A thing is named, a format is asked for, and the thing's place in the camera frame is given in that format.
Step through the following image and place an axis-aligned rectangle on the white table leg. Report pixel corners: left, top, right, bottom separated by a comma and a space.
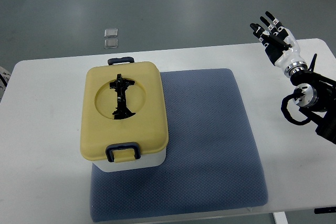
272, 211, 288, 224

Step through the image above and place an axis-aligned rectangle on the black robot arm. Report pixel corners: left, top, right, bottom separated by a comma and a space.
281, 54, 335, 144

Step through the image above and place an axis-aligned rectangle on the yellow box lid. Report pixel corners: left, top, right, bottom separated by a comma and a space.
80, 59, 169, 164

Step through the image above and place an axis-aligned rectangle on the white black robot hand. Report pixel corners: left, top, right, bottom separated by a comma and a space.
250, 11, 308, 78

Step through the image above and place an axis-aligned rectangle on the white storage box base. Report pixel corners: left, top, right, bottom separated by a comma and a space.
92, 149, 166, 173

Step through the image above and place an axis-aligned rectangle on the patterned cloth at left edge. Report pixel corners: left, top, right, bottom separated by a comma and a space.
0, 67, 11, 101

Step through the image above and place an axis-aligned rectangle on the blue-grey padded mat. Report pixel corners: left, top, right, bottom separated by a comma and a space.
90, 69, 268, 222

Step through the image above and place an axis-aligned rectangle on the black clamp under table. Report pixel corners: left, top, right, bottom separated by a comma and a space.
314, 207, 336, 214

